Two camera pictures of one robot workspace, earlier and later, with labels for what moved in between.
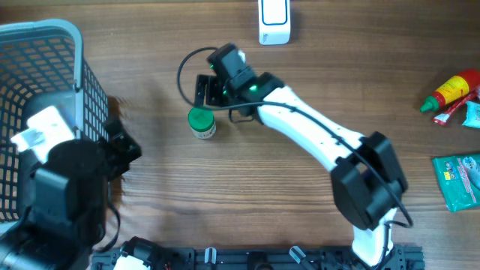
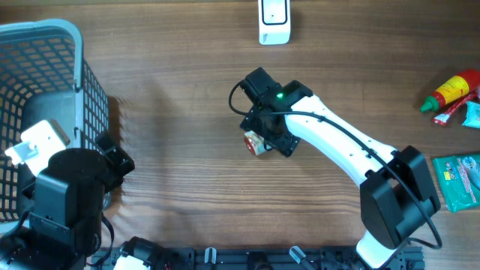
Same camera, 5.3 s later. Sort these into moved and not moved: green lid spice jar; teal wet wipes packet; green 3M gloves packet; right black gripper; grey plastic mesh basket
Moved: right black gripper; green lid spice jar
Not moved: grey plastic mesh basket; green 3M gloves packet; teal wet wipes packet
